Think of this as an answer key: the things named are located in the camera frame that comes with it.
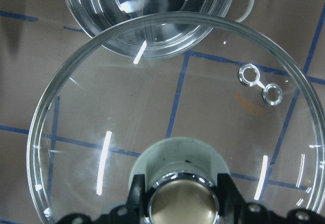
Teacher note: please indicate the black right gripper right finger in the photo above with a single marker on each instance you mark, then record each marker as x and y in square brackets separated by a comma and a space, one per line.
[231, 202]

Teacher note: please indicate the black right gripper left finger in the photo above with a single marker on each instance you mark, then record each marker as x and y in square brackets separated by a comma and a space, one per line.
[136, 200]

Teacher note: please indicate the glass pot lid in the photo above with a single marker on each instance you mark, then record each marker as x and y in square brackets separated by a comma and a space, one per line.
[234, 103]

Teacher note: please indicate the pale green cooking pot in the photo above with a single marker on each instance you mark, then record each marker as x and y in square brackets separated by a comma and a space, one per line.
[155, 41]

